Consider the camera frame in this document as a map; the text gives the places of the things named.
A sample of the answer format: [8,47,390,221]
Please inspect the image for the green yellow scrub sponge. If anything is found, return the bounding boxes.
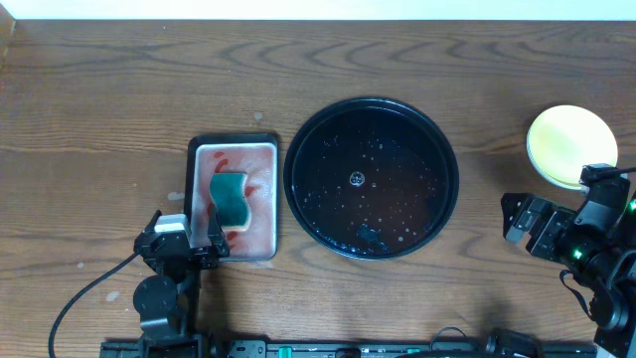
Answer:
[209,173,251,232]

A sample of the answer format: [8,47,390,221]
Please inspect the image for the light blue plate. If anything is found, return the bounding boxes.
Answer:
[528,151,581,191]

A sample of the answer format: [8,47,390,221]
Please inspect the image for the round black serving tray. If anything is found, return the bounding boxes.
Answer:
[283,97,459,261]

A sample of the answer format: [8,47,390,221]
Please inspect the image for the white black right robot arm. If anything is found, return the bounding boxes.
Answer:
[501,182,635,357]

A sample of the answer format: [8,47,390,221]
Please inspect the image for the yellow plate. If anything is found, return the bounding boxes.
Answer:
[526,104,618,186]

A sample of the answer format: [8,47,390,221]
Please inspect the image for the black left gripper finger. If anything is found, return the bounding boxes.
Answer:
[207,204,230,258]
[143,210,162,234]

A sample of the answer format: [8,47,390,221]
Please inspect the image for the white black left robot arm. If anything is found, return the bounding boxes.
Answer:
[133,211,230,358]

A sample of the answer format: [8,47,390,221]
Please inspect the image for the black rectangular soapy water tray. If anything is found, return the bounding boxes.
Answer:
[184,133,278,262]

